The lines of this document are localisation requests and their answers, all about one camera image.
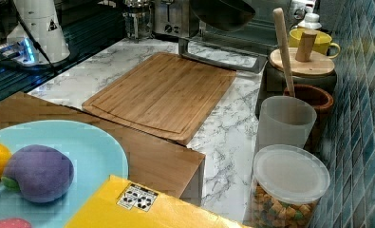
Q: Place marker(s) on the black bowl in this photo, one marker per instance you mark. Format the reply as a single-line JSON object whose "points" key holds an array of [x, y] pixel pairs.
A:
{"points": [[226, 15]]}

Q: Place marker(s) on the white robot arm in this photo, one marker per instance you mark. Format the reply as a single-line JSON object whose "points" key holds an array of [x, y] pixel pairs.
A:
{"points": [[38, 39]]}

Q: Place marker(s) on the bamboo cutting board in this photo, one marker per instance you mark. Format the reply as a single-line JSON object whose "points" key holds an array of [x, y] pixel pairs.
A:
{"points": [[166, 95]]}

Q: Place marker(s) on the wooden drawer box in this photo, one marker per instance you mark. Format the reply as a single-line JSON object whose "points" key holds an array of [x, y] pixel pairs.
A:
{"points": [[153, 162]]}

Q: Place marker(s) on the frosted plastic cup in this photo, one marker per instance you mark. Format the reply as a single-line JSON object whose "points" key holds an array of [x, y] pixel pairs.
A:
{"points": [[284, 120]]}

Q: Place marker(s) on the stainless toaster oven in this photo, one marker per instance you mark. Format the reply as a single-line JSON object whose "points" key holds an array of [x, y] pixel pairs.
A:
{"points": [[256, 39]]}

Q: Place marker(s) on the silver two-slot toaster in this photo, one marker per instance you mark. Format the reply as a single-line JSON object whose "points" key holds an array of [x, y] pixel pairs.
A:
{"points": [[174, 18]]}

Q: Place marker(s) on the light blue plate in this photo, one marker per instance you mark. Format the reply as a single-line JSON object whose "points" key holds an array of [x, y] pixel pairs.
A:
{"points": [[95, 155]]}

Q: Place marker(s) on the glass french press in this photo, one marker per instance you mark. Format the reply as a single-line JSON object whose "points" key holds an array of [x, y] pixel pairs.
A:
{"points": [[137, 15]]}

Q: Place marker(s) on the yellow cereal box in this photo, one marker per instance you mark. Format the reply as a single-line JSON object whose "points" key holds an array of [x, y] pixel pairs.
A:
{"points": [[121, 203]]}

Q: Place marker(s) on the clear cereal jar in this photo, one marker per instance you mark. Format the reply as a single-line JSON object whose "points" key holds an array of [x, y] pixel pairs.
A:
{"points": [[287, 183]]}

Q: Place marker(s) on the black pot with wooden lid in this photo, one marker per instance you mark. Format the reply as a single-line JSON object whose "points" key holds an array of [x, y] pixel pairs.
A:
{"points": [[317, 71]]}

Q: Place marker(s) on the wooden pestle stick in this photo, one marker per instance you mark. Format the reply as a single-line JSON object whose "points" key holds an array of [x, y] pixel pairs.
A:
{"points": [[282, 39]]}

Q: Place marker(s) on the brown wooden utensil cup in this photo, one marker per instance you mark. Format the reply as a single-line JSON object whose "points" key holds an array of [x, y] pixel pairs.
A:
{"points": [[318, 104]]}

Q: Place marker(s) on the white-capped bottle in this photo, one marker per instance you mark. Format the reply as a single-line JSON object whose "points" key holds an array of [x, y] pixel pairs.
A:
{"points": [[310, 21]]}

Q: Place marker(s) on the purple plush fruit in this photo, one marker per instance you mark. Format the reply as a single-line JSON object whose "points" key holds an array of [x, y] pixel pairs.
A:
{"points": [[39, 173]]}

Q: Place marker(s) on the red toy fruit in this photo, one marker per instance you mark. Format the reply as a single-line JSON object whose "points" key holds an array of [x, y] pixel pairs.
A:
{"points": [[14, 223]]}

